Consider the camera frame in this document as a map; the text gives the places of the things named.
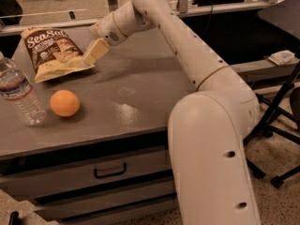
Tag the black drawer handle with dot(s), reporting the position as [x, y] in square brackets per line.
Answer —
[102, 174]

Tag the small white box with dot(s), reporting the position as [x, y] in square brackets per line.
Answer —
[281, 58]

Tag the metal railing frame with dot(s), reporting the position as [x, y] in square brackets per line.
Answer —
[74, 13]

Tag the grey drawer cabinet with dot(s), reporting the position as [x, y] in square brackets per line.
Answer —
[125, 105]

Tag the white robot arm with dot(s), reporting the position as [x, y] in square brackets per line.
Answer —
[206, 129]

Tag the clear plastic water bottle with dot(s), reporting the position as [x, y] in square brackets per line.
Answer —
[19, 93]

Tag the brown sea salt chip bag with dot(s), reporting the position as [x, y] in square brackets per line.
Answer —
[53, 53]

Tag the black object on floor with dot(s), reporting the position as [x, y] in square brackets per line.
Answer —
[14, 218]

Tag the orange fruit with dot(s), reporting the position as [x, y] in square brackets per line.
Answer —
[64, 103]

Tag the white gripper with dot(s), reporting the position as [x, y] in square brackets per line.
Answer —
[107, 28]

